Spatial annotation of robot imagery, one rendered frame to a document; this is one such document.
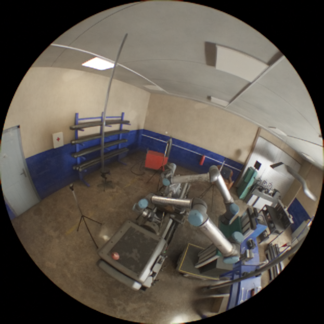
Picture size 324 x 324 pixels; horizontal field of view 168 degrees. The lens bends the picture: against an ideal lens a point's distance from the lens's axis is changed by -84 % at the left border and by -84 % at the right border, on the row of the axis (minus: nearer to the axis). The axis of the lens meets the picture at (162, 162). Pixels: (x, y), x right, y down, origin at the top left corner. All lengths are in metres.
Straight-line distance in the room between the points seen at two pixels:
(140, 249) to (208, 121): 5.18
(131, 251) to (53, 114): 3.17
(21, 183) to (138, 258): 3.22
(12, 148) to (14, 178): 0.71
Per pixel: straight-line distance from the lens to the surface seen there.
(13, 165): 3.38
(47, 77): 3.28
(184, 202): 0.99
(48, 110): 3.23
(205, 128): 5.37
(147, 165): 4.63
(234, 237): 1.23
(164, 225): 1.96
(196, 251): 2.54
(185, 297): 2.66
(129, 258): 1.14
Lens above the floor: 2.45
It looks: 25 degrees down
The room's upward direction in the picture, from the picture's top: 14 degrees clockwise
